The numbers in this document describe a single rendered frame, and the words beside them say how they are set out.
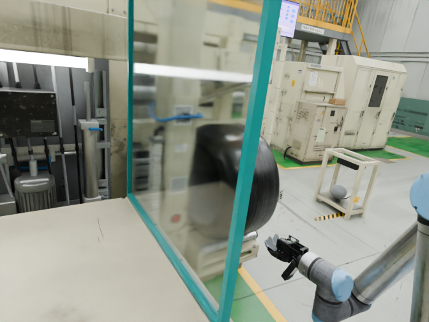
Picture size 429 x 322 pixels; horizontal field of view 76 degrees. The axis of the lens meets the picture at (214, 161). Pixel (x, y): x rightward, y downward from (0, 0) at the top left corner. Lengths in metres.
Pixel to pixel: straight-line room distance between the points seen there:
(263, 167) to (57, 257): 0.80
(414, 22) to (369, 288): 13.10
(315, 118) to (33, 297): 5.45
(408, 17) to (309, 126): 9.03
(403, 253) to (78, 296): 0.87
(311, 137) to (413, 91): 7.97
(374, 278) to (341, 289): 0.12
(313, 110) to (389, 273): 4.80
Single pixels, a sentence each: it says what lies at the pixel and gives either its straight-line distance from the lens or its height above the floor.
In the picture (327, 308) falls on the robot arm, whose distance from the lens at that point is 1.09.
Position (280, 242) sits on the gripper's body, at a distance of 1.16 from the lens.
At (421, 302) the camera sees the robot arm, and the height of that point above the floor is 1.23.
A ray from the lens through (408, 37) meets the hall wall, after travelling 13.81.
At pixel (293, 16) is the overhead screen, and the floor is 2.67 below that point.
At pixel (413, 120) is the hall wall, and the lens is 13.07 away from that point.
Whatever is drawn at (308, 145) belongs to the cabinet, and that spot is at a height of 0.43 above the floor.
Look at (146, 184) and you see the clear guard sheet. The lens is 0.76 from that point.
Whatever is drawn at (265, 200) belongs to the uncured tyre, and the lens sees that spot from 1.19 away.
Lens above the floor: 1.69
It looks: 19 degrees down
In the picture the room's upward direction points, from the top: 6 degrees clockwise
